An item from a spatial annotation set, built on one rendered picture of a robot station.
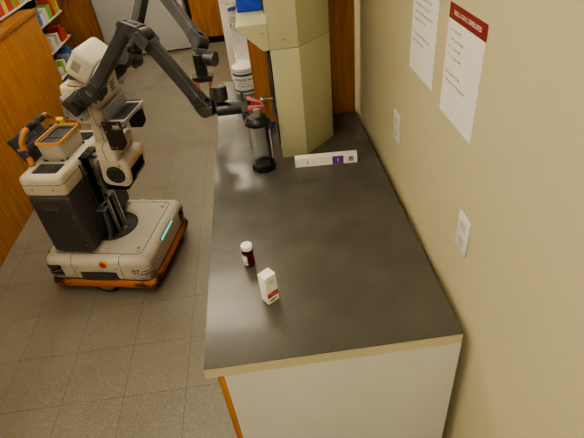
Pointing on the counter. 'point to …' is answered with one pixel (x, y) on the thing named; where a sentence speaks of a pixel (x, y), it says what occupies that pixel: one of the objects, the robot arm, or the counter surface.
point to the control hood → (254, 27)
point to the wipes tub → (242, 77)
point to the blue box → (248, 5)
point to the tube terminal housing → (301, 72)
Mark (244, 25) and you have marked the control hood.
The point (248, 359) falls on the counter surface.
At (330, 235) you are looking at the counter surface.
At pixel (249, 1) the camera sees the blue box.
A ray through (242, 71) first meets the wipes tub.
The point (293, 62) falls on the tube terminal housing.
